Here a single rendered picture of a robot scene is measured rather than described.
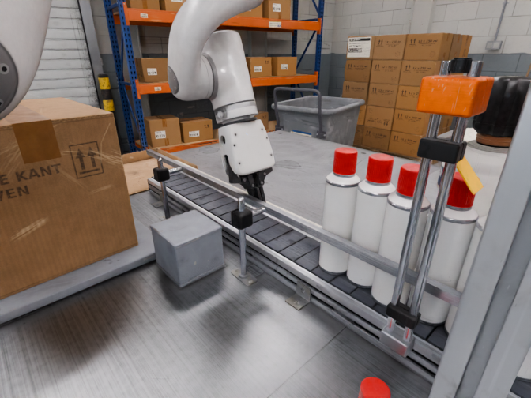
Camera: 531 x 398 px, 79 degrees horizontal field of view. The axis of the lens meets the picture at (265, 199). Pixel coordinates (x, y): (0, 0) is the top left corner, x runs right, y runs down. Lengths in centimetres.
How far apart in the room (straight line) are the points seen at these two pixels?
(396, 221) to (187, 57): 40
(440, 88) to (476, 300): 17
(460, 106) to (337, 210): 25
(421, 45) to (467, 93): 362
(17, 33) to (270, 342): 44
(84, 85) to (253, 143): 393
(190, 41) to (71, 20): 393
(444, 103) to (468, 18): 506
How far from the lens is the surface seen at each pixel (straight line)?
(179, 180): 95
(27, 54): 32
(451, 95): 31
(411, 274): 45
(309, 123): 281
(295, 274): 57
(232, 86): 62
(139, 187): 107
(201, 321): 55
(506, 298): 28
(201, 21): 56
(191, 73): 58
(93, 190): 64
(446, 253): 44
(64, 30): 446
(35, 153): 61
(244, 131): 63
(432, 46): 388
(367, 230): 48
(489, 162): 67
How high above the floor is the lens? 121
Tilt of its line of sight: 24 degrees down
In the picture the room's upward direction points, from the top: straight up
